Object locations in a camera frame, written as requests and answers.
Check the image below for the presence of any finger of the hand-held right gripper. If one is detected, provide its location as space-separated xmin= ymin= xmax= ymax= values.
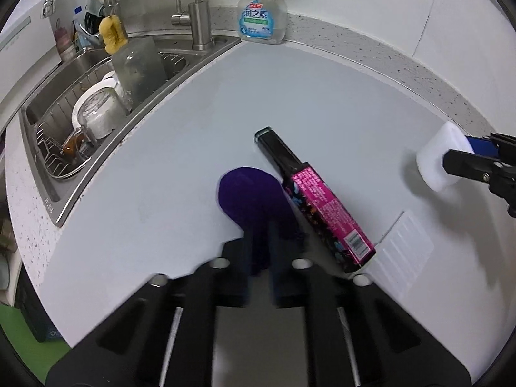
xmin=442 ymin=149 xmax=516 ymax=218
xmin=467 ymin=131 xmax=516 ymax=159

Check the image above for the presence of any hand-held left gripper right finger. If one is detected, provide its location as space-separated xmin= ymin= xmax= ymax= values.
xmin=268 ymin=226 xmax=472 ymax=387

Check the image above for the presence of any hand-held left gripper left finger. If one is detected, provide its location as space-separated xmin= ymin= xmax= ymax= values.
xmin=45 ymin=228 xmax=263 ymax=387

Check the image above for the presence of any white sponge block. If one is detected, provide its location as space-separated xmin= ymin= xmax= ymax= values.
xmin=416 ymin=122 xmax=476 ymax=193

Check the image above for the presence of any purple cloth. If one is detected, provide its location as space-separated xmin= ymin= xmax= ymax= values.
xmin=218 ymin=165 xmax=308 ymax=279

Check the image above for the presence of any pink and black box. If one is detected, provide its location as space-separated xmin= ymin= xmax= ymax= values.
xmin=254 ymin=127 xmax=377 ymax=273

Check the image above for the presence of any stainless steel sink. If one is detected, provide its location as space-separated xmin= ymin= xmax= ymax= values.
xmin=19 ymin=34 xmax=243 ymax=227

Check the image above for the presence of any glass jar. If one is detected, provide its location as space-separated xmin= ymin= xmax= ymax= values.
xmin=74 ymin=86 xmax=130 ymax=143

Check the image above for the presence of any brown glass cup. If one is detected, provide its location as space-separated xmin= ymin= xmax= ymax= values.
xmin=62 ymin=127 xmax=93 ymax=157

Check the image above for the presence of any white plate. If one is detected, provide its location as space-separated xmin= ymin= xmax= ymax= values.
xmin=72 ymin=70 xmax=122 ymax=130

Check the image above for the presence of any steel faucet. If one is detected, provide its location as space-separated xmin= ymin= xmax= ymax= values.
xmin=171 ymin=0 xmax=215 ymax=51

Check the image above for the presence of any clear hand soap pump bottle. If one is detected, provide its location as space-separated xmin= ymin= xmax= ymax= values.
xmin=236 ymin=0 xmax=288 ymax=45

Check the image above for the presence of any yellow sponge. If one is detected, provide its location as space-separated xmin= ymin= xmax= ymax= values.
xmin=99 ymin=15 xmax=130 ymax=54

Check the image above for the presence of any wire dish rack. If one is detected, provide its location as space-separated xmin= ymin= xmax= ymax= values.
xmin=35 ymin=52 xmax=190 ymax=179

